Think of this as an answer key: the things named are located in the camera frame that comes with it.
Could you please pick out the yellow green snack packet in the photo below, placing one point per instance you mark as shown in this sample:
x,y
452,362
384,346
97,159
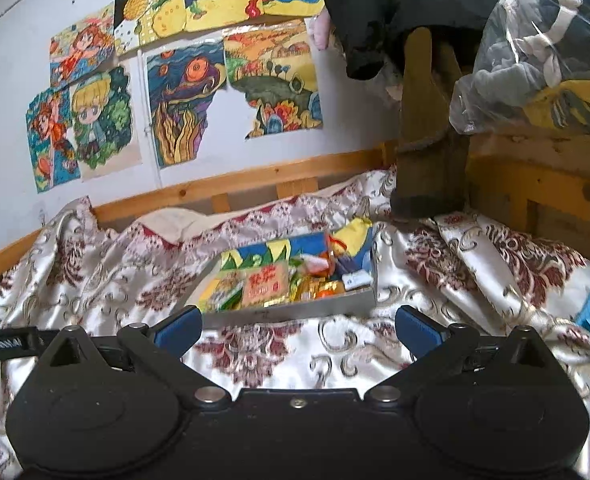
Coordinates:
x,y
303,285

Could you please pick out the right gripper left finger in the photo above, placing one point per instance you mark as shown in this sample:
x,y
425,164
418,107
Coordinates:
x,y
156,351

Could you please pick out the mixed nuts clear packet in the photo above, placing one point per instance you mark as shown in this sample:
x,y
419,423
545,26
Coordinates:
x,y
223,293

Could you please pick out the blue white snack packet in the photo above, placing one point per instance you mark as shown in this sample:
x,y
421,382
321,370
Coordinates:
x,y
351,274

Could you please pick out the wooden bed frame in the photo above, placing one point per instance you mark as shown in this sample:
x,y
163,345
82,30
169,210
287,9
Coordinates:
x,y
538,186

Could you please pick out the floral satin bedspread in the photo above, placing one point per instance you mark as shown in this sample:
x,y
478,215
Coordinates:
x,y
457,267

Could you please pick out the torn landscape wall drawing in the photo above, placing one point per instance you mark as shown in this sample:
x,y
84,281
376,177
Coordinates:
x,y
272,66

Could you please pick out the orange red snack packet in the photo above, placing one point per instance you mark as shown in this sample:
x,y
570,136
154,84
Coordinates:
x,y
323,264

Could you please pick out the black hanging garment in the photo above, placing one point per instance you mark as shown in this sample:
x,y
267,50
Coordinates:
x,y
374,31

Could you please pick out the blond kid wall drawing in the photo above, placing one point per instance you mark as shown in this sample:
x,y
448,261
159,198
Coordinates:
x,y
103,125

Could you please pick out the pink white snack packet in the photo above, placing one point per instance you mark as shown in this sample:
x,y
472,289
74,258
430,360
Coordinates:
x,y
266,286

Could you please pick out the olive brown hanging garment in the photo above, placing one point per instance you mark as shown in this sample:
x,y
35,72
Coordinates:
x,y
430,155

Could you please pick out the anime girl wall drawing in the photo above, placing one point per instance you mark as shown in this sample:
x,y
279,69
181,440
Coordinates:
x,y
74,53

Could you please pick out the torn seaweed wall drawing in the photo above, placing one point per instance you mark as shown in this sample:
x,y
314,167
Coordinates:
x,y
182,83

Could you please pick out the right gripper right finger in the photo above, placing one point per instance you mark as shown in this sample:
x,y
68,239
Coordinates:
x,y
439,351

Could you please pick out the dinosaur painted tray box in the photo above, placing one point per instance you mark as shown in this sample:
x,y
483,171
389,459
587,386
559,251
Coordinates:
x,y
357,235

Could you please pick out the plastic bag of clothes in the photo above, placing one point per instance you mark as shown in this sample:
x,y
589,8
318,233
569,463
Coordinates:
x,y
532,69

